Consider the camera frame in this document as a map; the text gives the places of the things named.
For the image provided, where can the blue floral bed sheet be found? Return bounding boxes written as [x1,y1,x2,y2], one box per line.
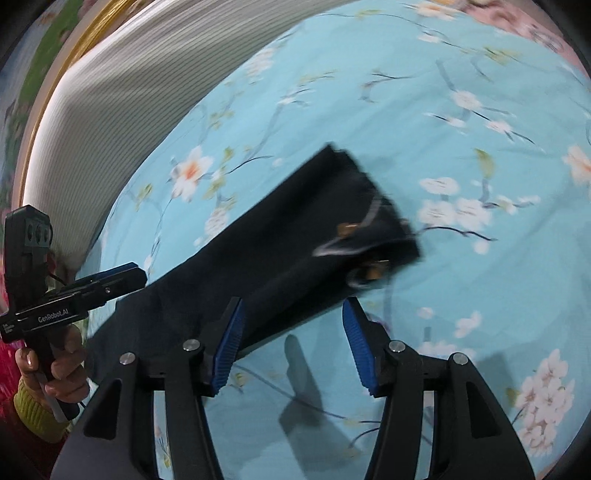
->
[83,0,591,480]

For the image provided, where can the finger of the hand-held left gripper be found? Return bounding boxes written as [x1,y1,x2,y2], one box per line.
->
[50,262,147,311]

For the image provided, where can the black pants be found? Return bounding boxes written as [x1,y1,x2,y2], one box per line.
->
[85,143,423,416]

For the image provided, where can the pink floral pillow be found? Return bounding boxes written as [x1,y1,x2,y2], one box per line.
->
[457,0,580,58]

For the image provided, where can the person's left hand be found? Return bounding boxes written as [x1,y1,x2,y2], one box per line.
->
[15,323,90,404]

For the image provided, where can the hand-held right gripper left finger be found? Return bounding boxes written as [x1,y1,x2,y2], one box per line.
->
[55,296,245,480]

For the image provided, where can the person's left forearm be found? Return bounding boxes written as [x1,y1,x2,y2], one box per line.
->
[13,376,81,445]

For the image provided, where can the white ribbed headboard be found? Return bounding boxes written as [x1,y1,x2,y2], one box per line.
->
[21,0,352,273]

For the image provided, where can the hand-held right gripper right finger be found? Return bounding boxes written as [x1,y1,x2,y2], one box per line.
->
[342,296,536,480]

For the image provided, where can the gold headboard frame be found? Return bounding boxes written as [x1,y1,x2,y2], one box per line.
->
[13,0,132,208]

